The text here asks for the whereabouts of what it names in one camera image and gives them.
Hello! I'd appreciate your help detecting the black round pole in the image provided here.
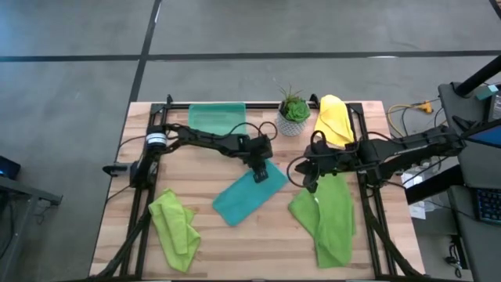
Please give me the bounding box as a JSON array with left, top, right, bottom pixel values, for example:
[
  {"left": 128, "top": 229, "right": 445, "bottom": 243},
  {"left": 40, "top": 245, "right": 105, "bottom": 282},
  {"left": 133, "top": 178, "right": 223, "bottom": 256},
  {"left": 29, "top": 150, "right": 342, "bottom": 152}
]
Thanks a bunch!
[{"left": 456, "top": 54, "right": 501, "bottom": 97}]

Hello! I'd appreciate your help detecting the grey operator desk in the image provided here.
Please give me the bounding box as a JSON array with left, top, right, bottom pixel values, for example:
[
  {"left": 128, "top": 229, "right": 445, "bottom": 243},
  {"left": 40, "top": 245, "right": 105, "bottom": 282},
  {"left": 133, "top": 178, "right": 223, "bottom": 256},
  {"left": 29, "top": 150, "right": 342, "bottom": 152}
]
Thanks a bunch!
[{"left": 438, "top": 81, "right": 501, "bottom": 282}]

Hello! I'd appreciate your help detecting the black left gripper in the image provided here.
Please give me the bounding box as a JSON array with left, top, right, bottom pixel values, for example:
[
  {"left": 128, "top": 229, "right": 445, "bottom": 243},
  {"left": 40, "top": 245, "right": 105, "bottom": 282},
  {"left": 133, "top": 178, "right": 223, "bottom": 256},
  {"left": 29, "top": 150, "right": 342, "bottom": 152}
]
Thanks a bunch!
[{"left": 245, "top": 135, "right": 274, "bottom": 185}]

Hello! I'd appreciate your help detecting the grey side desk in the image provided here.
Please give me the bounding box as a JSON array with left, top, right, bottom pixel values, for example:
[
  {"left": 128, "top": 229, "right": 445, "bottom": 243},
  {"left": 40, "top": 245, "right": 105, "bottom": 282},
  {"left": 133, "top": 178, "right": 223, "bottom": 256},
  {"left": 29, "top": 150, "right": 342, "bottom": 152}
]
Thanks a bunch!
[{"left": 0, "top": 174, "right": 63, "bottom": 282}]

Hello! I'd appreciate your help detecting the blue screen monitor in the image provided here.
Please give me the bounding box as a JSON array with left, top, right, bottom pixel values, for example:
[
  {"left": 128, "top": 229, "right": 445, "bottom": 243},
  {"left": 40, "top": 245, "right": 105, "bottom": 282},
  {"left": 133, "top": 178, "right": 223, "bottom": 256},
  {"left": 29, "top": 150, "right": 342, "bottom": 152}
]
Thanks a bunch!
[{"left": 461, "top": 119, "right": 501, "bottom": 149}]

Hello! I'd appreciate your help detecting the succulent in patterned pot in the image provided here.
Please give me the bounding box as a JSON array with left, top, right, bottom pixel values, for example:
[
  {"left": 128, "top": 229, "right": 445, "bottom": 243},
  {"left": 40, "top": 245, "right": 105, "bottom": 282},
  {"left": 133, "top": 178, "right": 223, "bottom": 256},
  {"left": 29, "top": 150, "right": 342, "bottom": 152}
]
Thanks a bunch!
[{"left": 276, "top": 83, "right": 313, "bottom": 138}]

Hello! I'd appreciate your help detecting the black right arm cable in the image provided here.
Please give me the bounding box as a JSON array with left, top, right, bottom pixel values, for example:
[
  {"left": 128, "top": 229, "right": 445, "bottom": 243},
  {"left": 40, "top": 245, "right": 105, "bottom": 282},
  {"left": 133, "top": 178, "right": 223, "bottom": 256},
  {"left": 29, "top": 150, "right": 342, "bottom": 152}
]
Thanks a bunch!
[{"left": 286, "top": 154, "right": 314, "bottom": 190}]

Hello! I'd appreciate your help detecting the black aluminium table frame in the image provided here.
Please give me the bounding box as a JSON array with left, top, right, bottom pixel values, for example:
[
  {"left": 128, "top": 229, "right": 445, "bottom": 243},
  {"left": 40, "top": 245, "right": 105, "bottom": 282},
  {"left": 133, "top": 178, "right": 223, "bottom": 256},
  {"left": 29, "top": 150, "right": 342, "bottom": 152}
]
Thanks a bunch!
[{"left": 89, "top": 93, "right": 426, "bottom": 282}]

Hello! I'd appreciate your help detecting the small teal box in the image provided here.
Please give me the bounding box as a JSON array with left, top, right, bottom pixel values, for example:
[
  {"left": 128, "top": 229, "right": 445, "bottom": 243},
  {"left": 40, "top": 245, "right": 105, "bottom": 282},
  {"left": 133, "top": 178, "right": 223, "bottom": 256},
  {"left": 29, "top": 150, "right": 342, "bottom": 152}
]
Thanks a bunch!
[{"left": 475, "top": 85, "right": 500, "bottom": 101}]

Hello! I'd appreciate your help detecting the backlit keyboard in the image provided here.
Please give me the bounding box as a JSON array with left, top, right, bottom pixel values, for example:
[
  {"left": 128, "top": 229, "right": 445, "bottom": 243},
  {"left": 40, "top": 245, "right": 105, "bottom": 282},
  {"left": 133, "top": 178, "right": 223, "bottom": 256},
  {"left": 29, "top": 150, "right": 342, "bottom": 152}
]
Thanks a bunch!
[{"left": 475, "top": 187, "right": 501, "bottom": 225}]

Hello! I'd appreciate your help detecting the dark green microfiber towel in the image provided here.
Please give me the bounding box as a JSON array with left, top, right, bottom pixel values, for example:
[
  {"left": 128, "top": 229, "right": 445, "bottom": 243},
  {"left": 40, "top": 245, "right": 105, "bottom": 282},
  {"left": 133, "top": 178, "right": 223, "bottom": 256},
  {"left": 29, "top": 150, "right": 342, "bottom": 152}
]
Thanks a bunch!
[{"left": 288, "top": 174, "right": 356, "bottom": 269}]

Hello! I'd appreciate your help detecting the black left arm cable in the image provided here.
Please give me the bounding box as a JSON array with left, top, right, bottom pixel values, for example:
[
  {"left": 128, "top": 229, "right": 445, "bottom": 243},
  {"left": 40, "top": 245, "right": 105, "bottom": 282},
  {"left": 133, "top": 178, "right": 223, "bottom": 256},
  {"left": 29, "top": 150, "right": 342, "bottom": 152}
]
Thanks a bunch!
[{"left": 229, "top": 121, "right": 279, "bottom": 142}]

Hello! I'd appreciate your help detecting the black cable connector block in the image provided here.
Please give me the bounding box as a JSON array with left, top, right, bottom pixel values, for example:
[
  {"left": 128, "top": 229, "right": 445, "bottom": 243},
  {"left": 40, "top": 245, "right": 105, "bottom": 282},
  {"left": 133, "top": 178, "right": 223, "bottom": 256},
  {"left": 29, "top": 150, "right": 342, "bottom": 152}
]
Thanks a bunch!
[{"left": 102, "top": 163, "right": 130, "bottom": 177}]

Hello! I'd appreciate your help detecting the yellow microfiber towel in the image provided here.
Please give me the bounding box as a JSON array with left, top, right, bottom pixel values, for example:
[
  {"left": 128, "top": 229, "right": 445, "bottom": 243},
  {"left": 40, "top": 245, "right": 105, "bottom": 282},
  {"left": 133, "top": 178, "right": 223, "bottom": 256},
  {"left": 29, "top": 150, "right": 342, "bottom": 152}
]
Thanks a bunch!
[{"left": 313, "top": 94, "right": 355, "bottom": 150}]

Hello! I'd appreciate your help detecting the black device with blue light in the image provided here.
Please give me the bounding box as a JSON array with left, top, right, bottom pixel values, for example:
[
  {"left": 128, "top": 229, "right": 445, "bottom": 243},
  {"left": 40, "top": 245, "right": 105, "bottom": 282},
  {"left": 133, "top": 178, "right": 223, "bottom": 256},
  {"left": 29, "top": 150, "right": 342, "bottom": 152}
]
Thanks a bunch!
[{"left": 0, "top": 155, "right": 21, "bottom": 181}]

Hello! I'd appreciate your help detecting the light green microfiber towel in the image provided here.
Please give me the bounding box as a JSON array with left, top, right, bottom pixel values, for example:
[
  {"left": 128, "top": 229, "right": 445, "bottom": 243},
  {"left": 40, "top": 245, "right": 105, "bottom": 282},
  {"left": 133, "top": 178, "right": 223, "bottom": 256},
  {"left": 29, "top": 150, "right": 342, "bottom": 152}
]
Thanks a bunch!
[{"left": 147, "top": 187, "right": 202, "bottom": 274}]

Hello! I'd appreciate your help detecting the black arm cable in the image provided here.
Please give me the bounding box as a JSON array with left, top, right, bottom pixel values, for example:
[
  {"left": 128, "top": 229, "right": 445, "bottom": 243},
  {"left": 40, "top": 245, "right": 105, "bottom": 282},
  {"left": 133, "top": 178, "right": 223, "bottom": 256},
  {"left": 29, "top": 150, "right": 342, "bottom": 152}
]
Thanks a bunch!
[
  {"left": 229, "top": 121, "right": 279, "bottom": 142},
  {"left": 286, "top": 154, "right": 314, "bottom": 190}
]

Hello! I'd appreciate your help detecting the teal microfiber towel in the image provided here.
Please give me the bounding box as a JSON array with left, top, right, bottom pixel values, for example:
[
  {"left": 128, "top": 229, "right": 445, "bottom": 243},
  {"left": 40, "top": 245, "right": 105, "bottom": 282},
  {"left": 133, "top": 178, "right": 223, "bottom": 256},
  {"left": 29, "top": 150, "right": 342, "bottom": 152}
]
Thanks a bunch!
[{"left": 212, "top": 158, "right": 290, "bottom": 227}]

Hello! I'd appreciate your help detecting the yellow floor cable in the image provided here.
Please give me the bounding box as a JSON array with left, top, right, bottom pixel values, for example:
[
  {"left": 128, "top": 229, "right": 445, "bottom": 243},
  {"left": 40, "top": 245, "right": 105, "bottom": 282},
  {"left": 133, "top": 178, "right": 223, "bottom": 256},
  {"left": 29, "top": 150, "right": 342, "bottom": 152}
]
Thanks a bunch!
[{"left": 386, "top": 99, "right": 434, "bottom": 138}]

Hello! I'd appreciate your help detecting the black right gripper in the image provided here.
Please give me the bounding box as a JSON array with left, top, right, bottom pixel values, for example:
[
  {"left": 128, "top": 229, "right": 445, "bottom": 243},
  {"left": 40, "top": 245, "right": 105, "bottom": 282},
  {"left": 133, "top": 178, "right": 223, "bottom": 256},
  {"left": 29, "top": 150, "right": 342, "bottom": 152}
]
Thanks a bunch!
[{"left": 294, "top": 143, "right": 359, "bottom": 194}]

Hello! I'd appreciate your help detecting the teal translucent plastic bin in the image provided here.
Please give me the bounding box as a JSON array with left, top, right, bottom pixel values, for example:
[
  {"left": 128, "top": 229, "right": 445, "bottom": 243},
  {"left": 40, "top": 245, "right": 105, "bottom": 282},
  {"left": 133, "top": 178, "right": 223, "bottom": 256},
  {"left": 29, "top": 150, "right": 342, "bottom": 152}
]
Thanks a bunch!
[{"left": 187, "top": 102, "right": 247, "bottom": 136}]

